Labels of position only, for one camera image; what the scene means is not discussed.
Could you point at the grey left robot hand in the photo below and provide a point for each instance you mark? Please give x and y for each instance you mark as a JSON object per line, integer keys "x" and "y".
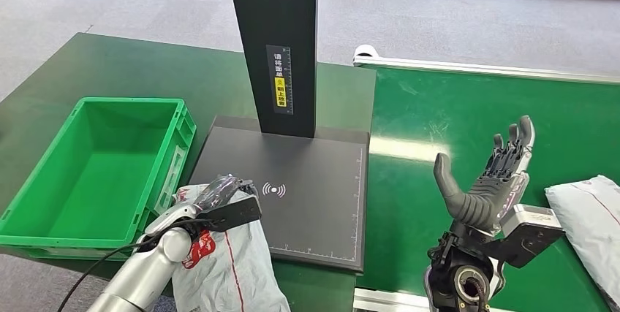
{"x": 223, "y": 191}

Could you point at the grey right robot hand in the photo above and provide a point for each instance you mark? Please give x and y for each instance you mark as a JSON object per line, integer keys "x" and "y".
{"x": 484, "y": 203}

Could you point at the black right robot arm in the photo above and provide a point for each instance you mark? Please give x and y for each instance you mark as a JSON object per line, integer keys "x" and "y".
{"x": 455, "y": 266}

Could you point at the black inbound scanning machine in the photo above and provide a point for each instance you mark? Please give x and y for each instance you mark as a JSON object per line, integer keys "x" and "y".
{"x": 315, "y": 213}

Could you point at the smooth grey mailer package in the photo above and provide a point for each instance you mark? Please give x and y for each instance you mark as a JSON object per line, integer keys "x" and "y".
{"x": 591, "y": 222}

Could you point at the yellow and grey machine label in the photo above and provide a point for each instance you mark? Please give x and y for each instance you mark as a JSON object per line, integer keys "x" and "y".
{"x": 280, "y": 82}

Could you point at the green plastic crate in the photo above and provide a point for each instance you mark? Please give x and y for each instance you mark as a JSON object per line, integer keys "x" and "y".
{"x": 97, "y": 179}

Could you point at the dark green table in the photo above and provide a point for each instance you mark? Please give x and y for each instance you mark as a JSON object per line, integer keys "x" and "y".
{"x": 145, "y": 72}

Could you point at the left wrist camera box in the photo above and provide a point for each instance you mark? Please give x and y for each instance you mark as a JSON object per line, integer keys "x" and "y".
{"x": 235, "y": 213}

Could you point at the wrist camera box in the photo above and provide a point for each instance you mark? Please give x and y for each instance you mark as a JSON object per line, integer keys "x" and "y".
{"x": 235, "y": 213}
{"x": 528, "y": 230}

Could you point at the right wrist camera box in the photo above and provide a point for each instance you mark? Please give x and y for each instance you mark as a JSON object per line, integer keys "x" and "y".
{"x": 528, "y": 230}

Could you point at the long silver conveyor rail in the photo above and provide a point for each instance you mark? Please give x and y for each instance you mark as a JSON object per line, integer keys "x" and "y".
{"x": 484, "y": 68}

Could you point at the short silver conveyor rail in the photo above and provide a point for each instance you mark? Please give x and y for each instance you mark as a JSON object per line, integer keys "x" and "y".
{"x": 382, "y": 301}

